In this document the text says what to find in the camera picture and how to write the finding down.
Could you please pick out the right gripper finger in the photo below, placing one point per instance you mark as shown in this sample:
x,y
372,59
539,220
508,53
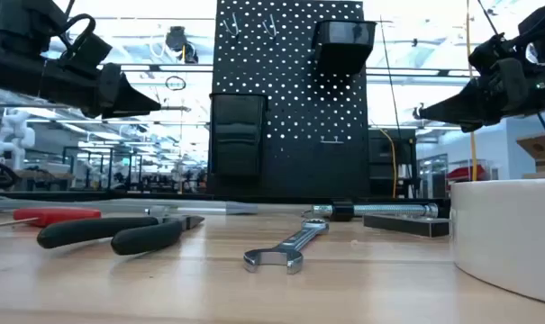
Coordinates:
x,y
456,108

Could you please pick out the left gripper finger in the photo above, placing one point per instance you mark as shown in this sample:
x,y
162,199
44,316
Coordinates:
x,y
132,101

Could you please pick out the black C-clamp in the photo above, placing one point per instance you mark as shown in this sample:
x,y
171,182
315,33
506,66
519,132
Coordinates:
x,y
402,225

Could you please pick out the white masking tape roll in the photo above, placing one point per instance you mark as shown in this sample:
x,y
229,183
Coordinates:
x,y
506,234

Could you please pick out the silver utility knife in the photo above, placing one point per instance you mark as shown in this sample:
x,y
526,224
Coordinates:
x,y
218,208

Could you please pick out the silver combination wrench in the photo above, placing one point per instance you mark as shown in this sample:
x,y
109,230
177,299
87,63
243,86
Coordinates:
x,y
285,249

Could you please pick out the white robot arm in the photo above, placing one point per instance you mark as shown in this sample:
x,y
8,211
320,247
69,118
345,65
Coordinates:
x,y
13,135

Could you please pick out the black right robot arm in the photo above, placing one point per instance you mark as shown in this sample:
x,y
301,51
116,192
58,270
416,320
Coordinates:
x,y
540,18

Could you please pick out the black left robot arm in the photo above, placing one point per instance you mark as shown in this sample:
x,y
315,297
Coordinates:
x,y
11,27

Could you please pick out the silver peg hook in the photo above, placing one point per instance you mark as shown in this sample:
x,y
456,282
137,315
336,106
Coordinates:
x,y
271,26
232,27

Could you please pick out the small black ceiling reel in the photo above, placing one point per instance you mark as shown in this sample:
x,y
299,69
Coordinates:
x,y
417,111

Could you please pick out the red storage bin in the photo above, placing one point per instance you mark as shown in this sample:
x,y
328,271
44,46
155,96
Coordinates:
x,y
465,173

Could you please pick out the cardboard box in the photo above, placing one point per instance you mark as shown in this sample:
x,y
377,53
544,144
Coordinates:
x,y
540,150

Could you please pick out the black cabinet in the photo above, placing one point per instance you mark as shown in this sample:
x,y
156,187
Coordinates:
x,y
384,157

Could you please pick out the tall black pegboard bin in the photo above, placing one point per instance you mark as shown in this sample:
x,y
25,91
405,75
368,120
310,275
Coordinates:
x,y
238,135

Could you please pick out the small silver double hook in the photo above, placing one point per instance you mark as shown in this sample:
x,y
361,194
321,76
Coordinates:
x,y
331,141

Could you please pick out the wide black pegboard bin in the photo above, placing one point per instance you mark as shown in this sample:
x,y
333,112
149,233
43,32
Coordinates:
x,y
342,45

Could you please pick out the black metal pegboard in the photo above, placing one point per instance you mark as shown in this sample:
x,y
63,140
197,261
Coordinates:
x,y
299,112

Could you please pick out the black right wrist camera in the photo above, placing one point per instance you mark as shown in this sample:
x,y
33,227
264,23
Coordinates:
x,y
490,54

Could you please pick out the black aluminium table frame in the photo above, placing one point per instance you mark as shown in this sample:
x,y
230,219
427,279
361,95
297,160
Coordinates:
x,y
119,196

